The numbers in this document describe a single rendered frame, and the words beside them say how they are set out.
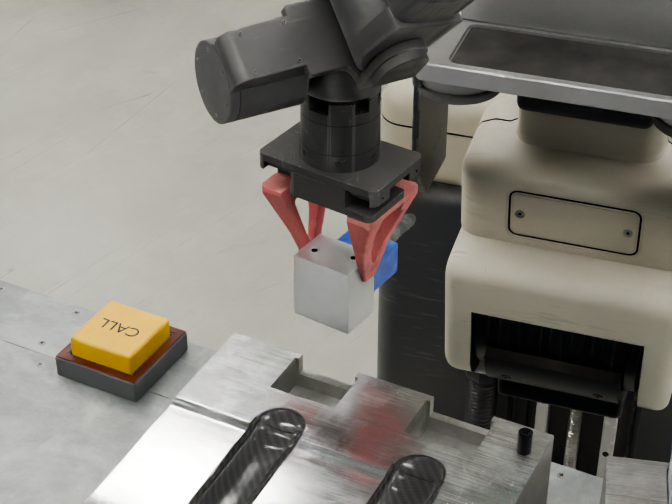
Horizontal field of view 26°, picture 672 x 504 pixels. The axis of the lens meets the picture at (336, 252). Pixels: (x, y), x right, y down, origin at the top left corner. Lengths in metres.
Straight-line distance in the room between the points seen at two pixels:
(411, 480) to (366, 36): 0.30
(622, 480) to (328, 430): 0.21
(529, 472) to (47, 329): 0.48
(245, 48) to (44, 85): 2.51
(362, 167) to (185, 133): 2.18
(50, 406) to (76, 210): 1.76
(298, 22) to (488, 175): 0.42
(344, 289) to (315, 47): 0.21
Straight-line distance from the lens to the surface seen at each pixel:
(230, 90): 0.95
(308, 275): 1.09
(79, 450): 1.17
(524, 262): 1.36
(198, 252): 2.80
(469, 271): 1.36
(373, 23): 0.91
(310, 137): 1.02
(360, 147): 1.02
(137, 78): 3.43
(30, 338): 1.29
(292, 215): 1.07
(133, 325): 1.23
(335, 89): 0.99
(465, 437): 1.07
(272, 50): 0.95
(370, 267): 1.08
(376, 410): 1.05
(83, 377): 1.22
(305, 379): 1.10
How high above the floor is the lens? 1.57
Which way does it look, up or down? 34 degrees down
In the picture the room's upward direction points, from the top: straight up
